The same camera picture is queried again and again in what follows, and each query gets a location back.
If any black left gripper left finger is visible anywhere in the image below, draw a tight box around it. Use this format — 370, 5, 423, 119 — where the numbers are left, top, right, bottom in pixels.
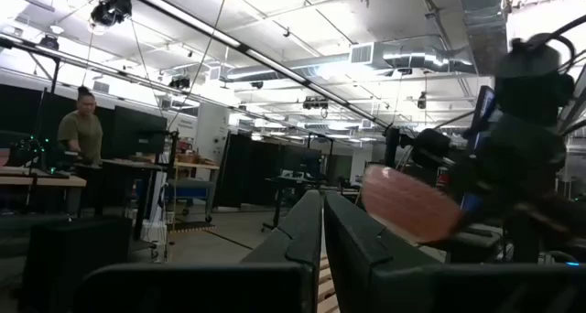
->
72, 189, 324, 313

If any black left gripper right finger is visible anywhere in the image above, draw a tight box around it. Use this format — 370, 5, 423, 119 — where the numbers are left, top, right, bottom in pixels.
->
323, 190, 586, 313

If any reddish round plate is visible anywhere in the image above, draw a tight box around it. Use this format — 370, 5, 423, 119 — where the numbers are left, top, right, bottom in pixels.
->
361, 163, 464, 246

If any light wooden slatted shelf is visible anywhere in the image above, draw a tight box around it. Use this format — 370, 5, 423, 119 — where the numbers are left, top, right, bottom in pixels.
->
318, 253, 341, 313

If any black partition curtain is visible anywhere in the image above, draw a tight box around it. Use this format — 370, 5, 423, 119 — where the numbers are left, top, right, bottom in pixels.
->
213, 133, 322, 210

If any wooden table with boxes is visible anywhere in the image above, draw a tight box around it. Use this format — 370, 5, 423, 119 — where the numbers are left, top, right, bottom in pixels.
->
175, 149, 222, 171

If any white pillar with sign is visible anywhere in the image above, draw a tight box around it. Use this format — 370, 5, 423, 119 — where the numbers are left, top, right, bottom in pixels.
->
195, 103, 231, 168

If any black overhead light bar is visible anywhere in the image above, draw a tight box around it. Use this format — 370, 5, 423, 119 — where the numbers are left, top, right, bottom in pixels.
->
108, 0, 391, 127

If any black computer monitor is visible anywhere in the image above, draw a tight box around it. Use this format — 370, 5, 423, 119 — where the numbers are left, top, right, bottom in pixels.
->
112, 105, 168, 159

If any black equipment case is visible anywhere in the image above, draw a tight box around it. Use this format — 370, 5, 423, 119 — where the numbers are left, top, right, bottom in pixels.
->
21, 215, 135, 313

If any person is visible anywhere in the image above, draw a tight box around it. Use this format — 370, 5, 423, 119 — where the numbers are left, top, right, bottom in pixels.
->
57, 85, 104, 166

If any silver ventilation duct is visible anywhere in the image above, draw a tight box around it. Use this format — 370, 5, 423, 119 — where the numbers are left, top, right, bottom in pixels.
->
225, 41, 478, 83

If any black ceiling camera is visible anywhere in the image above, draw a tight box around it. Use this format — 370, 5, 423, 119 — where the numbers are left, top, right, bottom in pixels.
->
89, 0, 134, 29

